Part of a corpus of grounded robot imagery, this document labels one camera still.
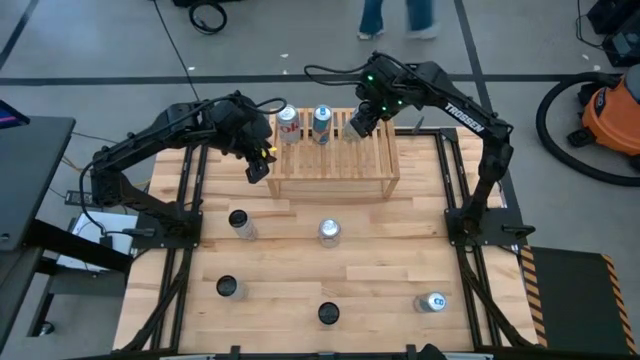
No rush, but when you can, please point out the blue silver Red Bull can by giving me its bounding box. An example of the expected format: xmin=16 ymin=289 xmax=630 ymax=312
xmin=311 ymin=103 xmax=334 ymax=146
xmin=412 ymin=291 xmax=448 ymax=315

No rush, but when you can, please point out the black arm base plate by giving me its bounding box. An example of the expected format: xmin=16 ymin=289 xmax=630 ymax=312
xmin=130 ymin=209 xmax=204 ymax=250
xmin=443 ymin=206 xmax=536 ymax=247

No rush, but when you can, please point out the coiled black cable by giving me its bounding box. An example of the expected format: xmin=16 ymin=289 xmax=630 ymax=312
xmin=187 ymin=0 xmax=229 ymax=36

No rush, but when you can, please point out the black power brick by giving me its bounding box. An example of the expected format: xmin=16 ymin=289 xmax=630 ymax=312
xmin=63 ymin=189 xmax=104 ymax=207

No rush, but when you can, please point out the silver Diet Coke can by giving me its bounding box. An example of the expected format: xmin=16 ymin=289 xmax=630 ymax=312
xmin=317 ymin=217 xmax=343 ymax=249
xmin=275 ymin=103 xmax=302 ymax=146

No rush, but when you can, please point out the orange shop vacuum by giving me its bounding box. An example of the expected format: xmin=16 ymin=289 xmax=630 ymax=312
xmin=535 ymin=71 xmax=640 ymax=188
xmin=567 ymin=64 xmax=640 ymax=171

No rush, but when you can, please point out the black hazard-striped mat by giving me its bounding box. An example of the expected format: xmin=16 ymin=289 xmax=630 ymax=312
xmin=518 ymin=244 xmax=640 ymax=356

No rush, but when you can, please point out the long black floor cable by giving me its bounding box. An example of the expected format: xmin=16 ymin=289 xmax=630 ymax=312
xmin=149 ymin=0 xmax=201 ymax=101

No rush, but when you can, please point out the black desk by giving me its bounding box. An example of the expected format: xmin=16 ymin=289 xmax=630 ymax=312
xmin=0 ymin=115 xmax=134 ymax=351

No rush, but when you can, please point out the person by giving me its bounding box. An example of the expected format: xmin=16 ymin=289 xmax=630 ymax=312
xmin=357 ymin=0 xmax=440 ymax=41

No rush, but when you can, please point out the black metal table frame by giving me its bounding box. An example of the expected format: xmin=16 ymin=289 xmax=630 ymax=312
xmin=113 ymin=127 xmax=541 ymax=354

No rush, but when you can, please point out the laptop screen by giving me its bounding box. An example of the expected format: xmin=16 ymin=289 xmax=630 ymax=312
xmin=0 ymin=98 xmax=30 ymax=130

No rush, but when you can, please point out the white box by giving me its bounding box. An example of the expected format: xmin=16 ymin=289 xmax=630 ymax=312
xmin=55 ymin=210 xmax=139 ymax=274

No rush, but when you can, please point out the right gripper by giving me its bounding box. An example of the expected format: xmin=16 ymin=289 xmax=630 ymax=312
xmin=349 ymin=52 xmax=424 ymax=139

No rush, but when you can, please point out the black equipment case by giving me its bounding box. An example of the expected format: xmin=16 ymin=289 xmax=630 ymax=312
xmin=574 ymin=0 xmax=640 ymax=69

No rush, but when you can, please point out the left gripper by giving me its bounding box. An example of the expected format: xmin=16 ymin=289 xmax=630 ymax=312
xmin=209 ymin=90 xmax=277 ymax=185

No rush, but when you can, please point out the white Celsius Peach Vibe can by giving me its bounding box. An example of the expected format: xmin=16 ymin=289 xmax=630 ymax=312
xmin=227 ymin=208 xmax=259 ymax=242

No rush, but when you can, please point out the slatted wooden shelf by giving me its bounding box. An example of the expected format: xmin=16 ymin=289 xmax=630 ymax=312
xmin=265 ymin=106 xmax=402 ymax=201

